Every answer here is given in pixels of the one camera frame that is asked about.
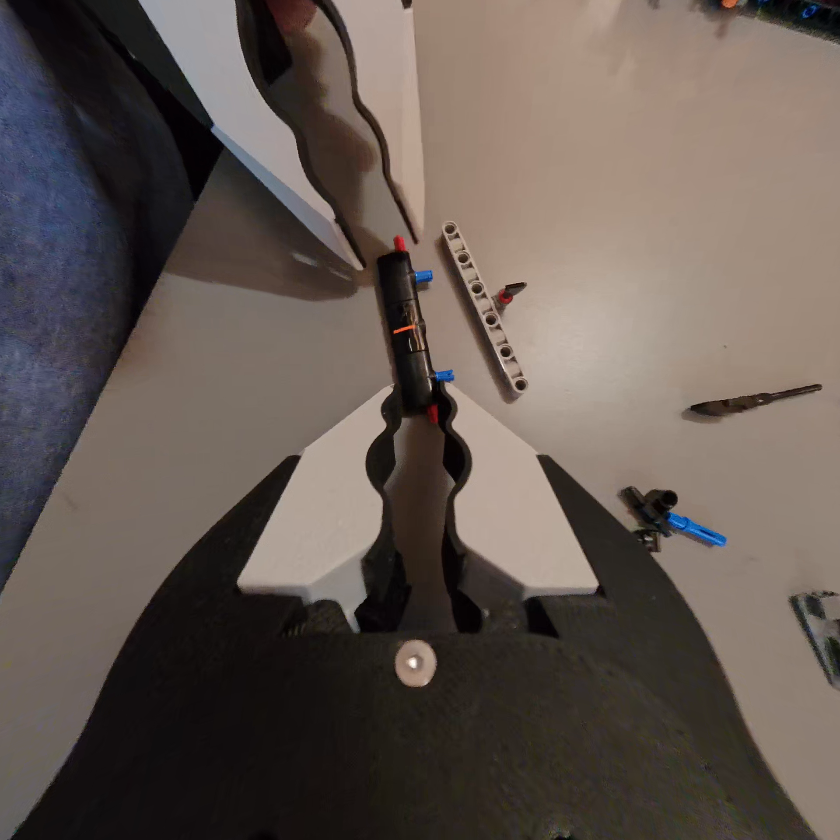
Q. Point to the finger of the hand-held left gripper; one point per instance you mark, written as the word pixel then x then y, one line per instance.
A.
pixel 394 85
pixel 223 79

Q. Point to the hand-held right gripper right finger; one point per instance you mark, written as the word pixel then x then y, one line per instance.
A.
pixel 525 525

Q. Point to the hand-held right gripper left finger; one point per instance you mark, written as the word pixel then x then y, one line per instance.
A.
pixel 308 525

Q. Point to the black lego cylinder assembly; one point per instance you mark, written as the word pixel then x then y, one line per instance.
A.
pixel 407 354

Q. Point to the long grey lego beam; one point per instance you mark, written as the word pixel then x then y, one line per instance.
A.
pixel 482 308

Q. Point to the black lego elbow piece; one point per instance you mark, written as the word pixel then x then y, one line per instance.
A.
pixel 648 541

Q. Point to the black lego cross connector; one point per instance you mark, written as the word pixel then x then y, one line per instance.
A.
pixel 649 502

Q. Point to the blue lego axle pin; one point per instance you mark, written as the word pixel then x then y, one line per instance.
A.
pixel 695 528

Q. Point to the black curved lego blade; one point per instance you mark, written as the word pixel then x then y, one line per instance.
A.
pixel 728 405

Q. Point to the person's left hand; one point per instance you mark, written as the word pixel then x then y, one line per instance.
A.
pixel 293 13

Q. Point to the person's blue-clothed body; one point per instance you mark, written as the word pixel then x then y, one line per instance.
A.
pixel 52 262

